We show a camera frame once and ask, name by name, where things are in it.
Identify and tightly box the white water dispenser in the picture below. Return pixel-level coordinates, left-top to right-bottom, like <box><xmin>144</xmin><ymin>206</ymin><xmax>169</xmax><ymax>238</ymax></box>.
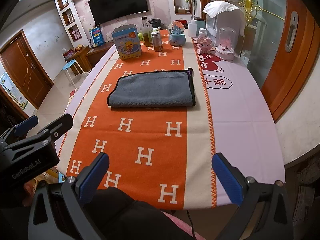
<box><xmin>205</xmin><ymin>4</ymin><xmax>247</xmax><ymax>46</ymax></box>

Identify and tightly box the pink rabbit figurine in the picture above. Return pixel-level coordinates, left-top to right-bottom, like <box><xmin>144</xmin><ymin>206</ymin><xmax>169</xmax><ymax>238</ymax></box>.
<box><xmin>197</xmin><ymin>37</ymin><xmax>213</xmax><ymax>54</ymax></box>

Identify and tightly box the purple grey microfiber towel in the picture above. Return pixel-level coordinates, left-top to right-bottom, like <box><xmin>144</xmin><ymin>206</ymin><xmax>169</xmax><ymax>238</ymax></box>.
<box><xmin>107</xmin><ymin>68</ymin><xmax>196</xmax><ymax>108</ymax></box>

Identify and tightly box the brown wooden door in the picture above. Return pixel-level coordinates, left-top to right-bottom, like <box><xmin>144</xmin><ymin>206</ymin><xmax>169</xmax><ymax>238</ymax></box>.
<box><xmin>1</xmin><ymin>30</ymin><xmax>54</xmax><ymax>109</ymax></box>

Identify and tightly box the blue duck picture box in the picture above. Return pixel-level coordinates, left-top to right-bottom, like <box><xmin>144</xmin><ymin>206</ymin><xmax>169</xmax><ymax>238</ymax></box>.
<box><xmin>112</xmin><ymin>24</ymin><xmax>142</xmax><ymax>60</ymax></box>

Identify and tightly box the blue poster board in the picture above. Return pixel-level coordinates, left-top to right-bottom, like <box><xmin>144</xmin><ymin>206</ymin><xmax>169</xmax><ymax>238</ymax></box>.
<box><xmin>89</xmin><ymin>26</ymin><xmax>105</xmax><ymax>47</ymax></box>

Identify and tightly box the wooden sliding door frame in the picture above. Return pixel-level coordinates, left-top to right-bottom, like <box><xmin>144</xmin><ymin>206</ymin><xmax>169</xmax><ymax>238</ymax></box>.
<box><xmin>261</xmin><ymin>0</ymin><xmax>319</xmax><ymax>121</ymax></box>

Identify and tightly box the blue snow globe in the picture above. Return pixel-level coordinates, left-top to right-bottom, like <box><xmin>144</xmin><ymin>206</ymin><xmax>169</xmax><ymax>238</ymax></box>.
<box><xmin>168</xmin><ymin>21</ymin><xmax>185</xmax><ymax>47</ymax></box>

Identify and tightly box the white cloth on dispenser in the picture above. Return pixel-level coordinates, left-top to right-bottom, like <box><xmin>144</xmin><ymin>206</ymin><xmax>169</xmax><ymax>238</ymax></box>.
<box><xmin>202</xmin><ymin>0</ymin><xmax>247</xmax><ymax>38</ymax></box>

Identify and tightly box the black wall television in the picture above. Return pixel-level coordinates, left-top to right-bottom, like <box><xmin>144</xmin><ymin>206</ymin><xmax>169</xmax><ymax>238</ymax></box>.
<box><xmin>88</xmin><ymin>0</ymin><xmax>149</xmax><ymax>25</ymax></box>

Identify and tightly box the small white pill bottle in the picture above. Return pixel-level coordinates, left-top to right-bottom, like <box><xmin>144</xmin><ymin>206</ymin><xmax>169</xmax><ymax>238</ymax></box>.
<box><xmin>198</xmin><ymin>28</ymin><xmax>207</xmax><ymax>38</ymax></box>

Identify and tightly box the orange H-pattern blanket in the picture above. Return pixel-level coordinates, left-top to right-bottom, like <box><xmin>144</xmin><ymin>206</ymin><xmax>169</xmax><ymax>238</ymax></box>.
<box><xmin>56</xmin><ymin>30</ymin><xmax>217</xmax><ymax>210</ymax></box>

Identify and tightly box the brown spice jar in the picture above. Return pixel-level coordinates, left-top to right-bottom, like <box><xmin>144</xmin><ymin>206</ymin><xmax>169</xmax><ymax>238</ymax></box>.
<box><xmin>151</xmin><ymin>31</ymin><xmax>163</xmax><ymax>52</ymax></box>

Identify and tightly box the pink printed tablecloth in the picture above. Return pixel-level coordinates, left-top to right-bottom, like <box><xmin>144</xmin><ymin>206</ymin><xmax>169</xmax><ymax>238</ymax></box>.
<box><xmin>54</xmin><ymin>28</ymin><xmax>286</xmax><ymax>207</ymax></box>

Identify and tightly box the white wall shelf unit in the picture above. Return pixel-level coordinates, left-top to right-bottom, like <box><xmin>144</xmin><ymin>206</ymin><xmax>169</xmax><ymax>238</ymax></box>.
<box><xmin>54</xmin><ymin>0</ymin><xmax>89</xmax><ymax>48</ymax></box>

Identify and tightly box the clear bottle yellow liquid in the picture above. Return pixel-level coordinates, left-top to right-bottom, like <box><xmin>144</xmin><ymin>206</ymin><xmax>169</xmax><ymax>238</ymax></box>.
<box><xmin>141</xmin><ymin>16</ymin><xmax>153</xmax><ymax>47</ymax></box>

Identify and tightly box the blue round stool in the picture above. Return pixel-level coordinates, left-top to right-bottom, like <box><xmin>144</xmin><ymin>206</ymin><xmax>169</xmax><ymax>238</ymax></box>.
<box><xmin>62</xmin><ymin>60</ymin><xmax>87</xmax><ymax>88</ymax></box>

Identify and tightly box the pink glass dome ornament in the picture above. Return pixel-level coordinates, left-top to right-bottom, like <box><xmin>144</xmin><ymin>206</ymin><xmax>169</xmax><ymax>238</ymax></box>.
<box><xmin>215</xmin><ymin>27</ymin><xmax>236</xmax><ymax>61</ymax></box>

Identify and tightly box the wooden tv cabinet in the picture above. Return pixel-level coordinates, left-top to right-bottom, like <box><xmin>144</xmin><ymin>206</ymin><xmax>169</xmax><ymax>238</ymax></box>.
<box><xmin>63</xmin><ymin>41</ymin><xmax>114</xmax><ymax>72</ymax></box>

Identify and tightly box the white teal canister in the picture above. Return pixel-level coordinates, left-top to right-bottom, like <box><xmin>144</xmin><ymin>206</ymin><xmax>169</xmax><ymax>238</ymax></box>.
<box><xmin>188</xmin><ymin>18</ymin><xmax>206</xmax><ymax>37</ymax></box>

